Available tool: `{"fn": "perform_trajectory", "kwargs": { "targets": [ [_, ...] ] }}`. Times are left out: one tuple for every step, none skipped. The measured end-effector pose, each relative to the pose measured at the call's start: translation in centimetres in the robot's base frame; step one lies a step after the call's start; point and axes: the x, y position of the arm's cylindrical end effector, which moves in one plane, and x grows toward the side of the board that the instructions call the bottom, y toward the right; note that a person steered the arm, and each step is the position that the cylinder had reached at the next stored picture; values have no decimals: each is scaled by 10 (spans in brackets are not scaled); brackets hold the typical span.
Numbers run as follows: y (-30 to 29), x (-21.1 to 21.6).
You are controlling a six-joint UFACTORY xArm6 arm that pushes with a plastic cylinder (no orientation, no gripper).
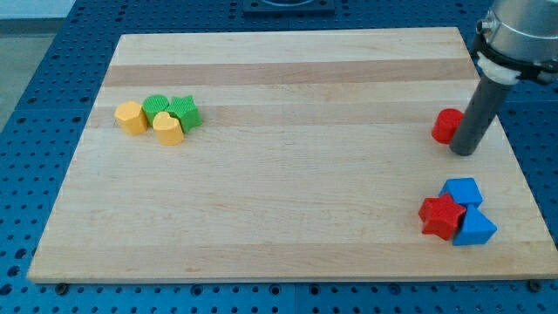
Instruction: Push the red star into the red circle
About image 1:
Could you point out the yellow heart block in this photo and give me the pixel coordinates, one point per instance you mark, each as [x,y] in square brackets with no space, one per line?
[167,129]

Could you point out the blue triangle block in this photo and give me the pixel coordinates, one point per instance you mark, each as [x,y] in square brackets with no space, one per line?
[475,229]

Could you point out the blue cube block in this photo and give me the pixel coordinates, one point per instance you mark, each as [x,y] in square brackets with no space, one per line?
[464,191]

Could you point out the red cylinder block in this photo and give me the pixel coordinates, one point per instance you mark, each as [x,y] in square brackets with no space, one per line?
[446,125]

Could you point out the wooden board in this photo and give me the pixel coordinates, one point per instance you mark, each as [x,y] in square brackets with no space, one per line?
[312,162]

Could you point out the yellow hexagon block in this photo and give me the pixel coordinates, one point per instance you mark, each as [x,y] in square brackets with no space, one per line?
[131,118]

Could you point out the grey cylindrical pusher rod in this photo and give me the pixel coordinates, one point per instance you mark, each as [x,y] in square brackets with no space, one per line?
[483,106]

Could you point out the red star block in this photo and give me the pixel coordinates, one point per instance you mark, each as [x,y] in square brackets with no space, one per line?
[441,216]

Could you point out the green star block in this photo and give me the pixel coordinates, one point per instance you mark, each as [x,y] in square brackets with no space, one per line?
[186,112]

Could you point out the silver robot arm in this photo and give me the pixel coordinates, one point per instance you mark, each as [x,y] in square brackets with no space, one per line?
[516,40]

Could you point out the green cylinder block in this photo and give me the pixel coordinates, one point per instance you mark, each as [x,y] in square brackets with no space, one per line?
[154,104]

